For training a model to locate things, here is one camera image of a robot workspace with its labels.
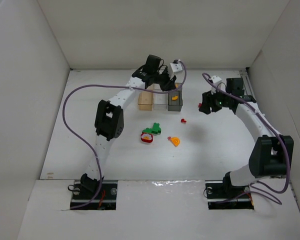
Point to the orange quarter-round lego piece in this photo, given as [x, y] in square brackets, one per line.
[175, 141]

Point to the orange curved lego piece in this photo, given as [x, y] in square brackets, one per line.
[175, 98]

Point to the amber transparent bin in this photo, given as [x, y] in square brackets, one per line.
[145, 101]

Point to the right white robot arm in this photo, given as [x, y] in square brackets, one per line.
[272, 153]

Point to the grey transparent bin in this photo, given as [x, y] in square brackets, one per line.
[175, 106]

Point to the aluminium rail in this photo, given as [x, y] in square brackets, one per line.
[246, 82]

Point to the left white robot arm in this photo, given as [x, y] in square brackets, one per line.
[109, 120]

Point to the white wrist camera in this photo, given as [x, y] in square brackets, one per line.
[175, 67]
[215, 80]

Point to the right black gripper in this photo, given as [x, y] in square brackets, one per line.
[209, 102]

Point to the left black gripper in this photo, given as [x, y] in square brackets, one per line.
[167, 83]

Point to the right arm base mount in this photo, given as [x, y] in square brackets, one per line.
[220, 198]

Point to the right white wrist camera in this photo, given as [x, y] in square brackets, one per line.
[215, 80]

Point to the red flower lego piece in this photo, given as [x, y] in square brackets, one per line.
[146, 137]

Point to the clear transparent bin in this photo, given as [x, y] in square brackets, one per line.
[160, 100]

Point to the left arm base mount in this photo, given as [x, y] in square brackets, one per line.
[106, 200]

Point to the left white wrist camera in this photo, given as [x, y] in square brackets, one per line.
[175, 67]

